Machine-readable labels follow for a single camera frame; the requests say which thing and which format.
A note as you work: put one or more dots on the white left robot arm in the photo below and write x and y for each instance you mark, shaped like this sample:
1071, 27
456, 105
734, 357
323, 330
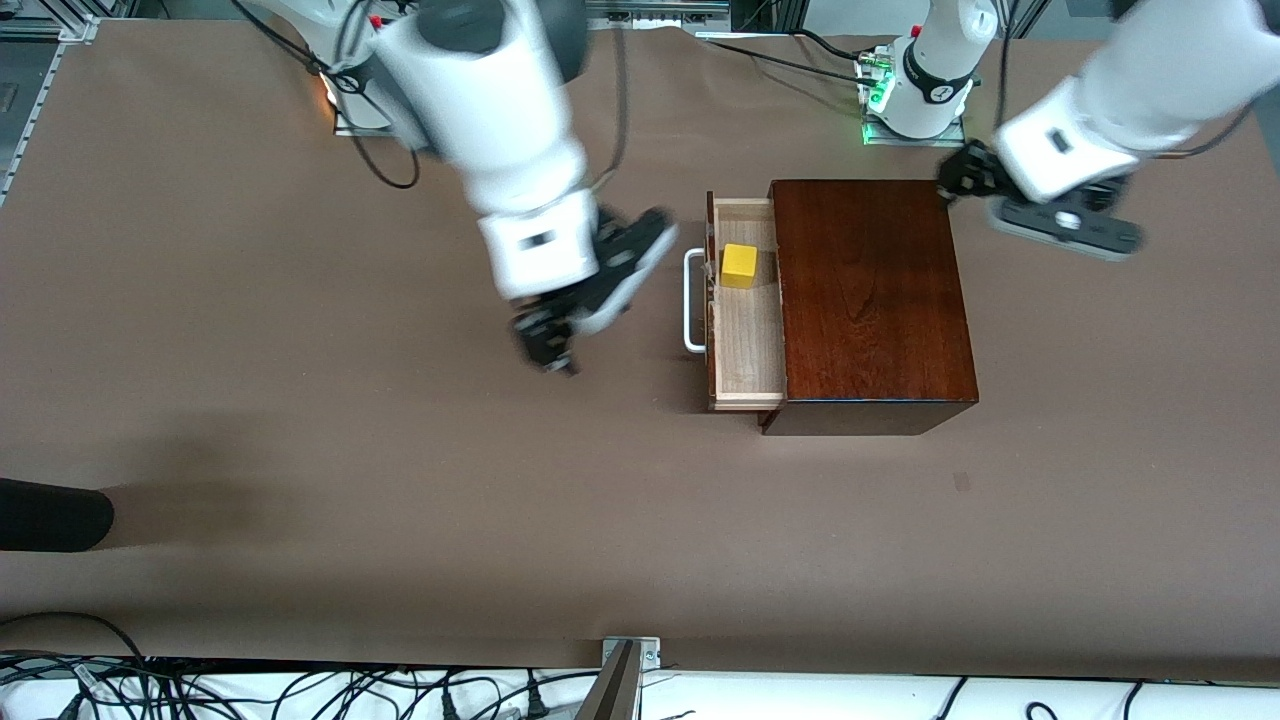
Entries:
1150, 80

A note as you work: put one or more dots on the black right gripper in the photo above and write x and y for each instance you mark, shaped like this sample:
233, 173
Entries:
546, 330

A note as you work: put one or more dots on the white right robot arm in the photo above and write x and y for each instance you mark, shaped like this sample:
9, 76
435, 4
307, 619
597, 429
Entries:
500, 130

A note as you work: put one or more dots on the black cylindrical object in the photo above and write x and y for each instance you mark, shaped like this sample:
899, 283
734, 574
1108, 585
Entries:
50, 515

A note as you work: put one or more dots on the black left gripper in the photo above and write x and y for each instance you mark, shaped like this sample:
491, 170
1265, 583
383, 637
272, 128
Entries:
968, 172

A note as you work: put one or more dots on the metal bracket with post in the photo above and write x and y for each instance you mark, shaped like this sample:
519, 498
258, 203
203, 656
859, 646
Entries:
620, 680

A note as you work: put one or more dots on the yellow block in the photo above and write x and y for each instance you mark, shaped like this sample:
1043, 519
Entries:
739, 266

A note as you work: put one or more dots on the dark wooden drawer cabinet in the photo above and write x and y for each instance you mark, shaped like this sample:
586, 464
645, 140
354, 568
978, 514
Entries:
880, 300

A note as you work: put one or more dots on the aluminium frame profile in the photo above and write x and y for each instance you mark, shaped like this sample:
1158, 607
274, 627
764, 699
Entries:
40, 100

